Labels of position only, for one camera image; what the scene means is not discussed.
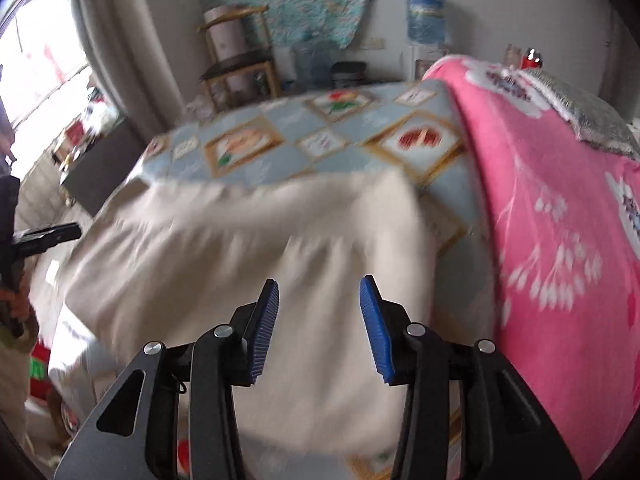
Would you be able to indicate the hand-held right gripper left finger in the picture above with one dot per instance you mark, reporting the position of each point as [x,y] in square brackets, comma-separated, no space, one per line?
[265,330]

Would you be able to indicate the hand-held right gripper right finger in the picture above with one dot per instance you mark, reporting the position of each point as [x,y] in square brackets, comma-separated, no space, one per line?
[375,330]

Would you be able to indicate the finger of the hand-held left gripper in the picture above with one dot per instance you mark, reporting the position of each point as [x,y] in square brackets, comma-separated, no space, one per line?
[50,236]

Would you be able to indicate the cream jacket with black stripes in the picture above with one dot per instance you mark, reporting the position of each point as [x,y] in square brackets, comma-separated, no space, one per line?
[225,260]

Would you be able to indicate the person's left hand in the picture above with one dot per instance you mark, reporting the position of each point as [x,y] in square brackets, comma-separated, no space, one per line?
[12,310]

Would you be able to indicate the grey cabinet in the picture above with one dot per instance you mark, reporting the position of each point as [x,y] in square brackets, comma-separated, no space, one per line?
[105,170]

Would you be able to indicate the red bag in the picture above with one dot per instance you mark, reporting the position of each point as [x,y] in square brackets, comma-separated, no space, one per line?
[40,352]

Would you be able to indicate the fruit print tablecloth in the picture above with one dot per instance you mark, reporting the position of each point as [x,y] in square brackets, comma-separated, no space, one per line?
[280,160]

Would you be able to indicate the white plastic bag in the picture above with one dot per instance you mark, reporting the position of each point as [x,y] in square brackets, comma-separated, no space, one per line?
[200,109]

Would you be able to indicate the grey curtain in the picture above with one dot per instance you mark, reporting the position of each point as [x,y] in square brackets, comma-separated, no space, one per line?
[140,45]

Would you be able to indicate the pink flower print blanket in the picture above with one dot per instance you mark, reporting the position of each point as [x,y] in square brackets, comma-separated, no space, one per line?
[550,210]

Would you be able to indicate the small can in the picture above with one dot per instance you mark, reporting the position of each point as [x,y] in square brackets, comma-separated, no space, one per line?
[261,83]

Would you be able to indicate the wooden chair with dark seat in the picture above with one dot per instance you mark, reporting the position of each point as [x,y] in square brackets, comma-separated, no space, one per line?
[235,65]

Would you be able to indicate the black rice cooker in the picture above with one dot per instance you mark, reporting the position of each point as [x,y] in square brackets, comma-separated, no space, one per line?
[350,75]

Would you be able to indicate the white cylinder roll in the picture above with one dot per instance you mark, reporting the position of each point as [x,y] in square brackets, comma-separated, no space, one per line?
[225,35]

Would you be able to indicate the clear water jug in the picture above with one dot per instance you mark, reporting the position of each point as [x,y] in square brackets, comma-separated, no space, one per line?
[310,65]

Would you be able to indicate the white water dispenser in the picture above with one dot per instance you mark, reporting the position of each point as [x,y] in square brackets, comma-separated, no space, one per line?
[428,62]

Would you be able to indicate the silver quilted mat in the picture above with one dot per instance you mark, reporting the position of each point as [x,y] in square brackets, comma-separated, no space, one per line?
[595,115]

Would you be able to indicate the small red jar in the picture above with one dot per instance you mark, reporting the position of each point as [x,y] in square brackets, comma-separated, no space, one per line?
[533,59]

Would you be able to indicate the blue water bottle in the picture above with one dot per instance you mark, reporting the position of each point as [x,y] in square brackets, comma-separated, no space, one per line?
[426,17]

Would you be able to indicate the wall socket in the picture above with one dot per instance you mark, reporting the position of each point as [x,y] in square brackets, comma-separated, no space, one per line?
[373,44]

